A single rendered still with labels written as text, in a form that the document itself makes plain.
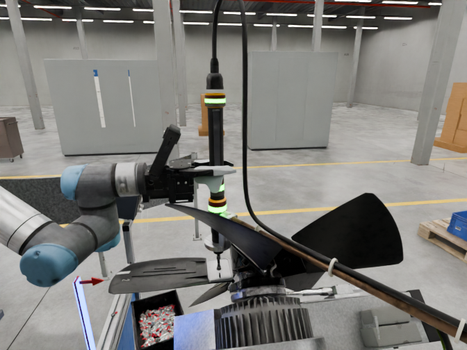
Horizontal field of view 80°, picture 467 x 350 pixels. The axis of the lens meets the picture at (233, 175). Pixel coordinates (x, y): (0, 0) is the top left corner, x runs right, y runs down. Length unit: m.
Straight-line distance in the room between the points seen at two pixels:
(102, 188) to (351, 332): 0.64
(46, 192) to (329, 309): 2.23
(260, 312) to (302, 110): 6.54
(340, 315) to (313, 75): 6.53
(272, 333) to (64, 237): 0.44
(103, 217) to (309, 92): 6.61
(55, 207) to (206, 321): 1.97
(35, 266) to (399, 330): 0.72
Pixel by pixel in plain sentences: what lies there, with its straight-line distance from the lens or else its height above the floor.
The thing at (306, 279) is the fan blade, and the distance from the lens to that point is 1.00.
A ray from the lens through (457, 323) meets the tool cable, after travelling 0.48.
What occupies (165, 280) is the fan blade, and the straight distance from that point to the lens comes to 0.73.
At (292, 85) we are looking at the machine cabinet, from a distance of 6.90.
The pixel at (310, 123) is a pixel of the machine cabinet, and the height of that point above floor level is 0.63.
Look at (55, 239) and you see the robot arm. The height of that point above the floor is 1.38.
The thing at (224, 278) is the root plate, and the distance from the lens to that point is 0.74.
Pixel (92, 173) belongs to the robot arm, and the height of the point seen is 1.47.
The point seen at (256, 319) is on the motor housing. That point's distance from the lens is 0.65.
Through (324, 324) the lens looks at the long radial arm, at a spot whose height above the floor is 1.11.
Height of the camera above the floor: 1.65
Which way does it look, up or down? 19 degrees down
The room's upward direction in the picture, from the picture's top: straight up
